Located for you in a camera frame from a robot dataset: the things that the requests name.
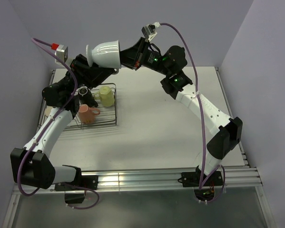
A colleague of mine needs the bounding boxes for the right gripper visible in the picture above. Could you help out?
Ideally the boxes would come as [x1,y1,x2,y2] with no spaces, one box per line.
[109,38,171,76]

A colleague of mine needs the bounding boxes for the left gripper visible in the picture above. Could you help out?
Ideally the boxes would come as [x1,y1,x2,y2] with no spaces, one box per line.
[59,55,115,95]

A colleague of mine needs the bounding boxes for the black mug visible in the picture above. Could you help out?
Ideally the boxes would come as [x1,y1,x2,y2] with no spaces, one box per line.
[78,87,98,108]

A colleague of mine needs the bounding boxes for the light blue mug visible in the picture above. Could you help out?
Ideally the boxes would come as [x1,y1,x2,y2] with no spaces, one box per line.
[86,40,121,69]

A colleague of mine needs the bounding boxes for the pale yellow mug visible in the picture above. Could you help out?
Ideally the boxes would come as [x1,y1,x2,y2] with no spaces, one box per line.
[94,85,115,107]

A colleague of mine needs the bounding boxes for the pink patterned mug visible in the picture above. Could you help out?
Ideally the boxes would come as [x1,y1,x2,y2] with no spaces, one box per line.
[78,104,100,124]

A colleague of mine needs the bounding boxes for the cream and brown tumbler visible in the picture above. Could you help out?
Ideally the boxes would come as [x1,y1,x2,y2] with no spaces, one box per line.
[44,106,52,117]

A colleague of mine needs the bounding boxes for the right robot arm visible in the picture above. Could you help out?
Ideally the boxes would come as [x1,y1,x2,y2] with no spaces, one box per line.
[120,38,243,185]

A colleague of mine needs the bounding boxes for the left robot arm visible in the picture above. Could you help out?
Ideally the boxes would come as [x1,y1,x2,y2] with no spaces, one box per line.
[10,54,121,196]

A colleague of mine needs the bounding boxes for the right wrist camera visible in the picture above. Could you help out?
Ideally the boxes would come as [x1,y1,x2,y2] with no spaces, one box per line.
[141,22,160,42]

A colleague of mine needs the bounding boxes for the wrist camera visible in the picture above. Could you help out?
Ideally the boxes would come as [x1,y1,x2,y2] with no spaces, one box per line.
[51,43,68,63]
[141,22,160,42]

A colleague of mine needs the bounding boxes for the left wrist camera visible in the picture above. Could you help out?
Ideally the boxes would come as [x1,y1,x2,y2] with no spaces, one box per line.
[51,43,68,63]

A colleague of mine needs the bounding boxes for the wire dish rack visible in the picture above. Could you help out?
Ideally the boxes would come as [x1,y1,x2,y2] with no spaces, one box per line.
[37,83,117,130]

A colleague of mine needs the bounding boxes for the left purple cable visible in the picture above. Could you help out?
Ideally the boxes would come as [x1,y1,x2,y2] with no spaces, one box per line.
[17,38,100,210]

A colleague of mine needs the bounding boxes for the purple cable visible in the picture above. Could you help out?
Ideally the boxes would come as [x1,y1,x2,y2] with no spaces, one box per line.
[17,38,100,210]
[159,22,226,202]

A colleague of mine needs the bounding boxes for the aluminium mounting rail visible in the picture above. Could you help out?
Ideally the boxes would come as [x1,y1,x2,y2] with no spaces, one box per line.
[13,166,263,194]

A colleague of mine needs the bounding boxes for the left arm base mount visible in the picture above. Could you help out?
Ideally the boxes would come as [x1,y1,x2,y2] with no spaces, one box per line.
[54,174,98,205]

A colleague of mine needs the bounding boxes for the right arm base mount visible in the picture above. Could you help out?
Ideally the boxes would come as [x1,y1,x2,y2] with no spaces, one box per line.
[177,170,225,188]

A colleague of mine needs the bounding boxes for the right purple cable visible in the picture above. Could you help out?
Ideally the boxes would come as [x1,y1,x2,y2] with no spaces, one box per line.
[159,22,226,202]

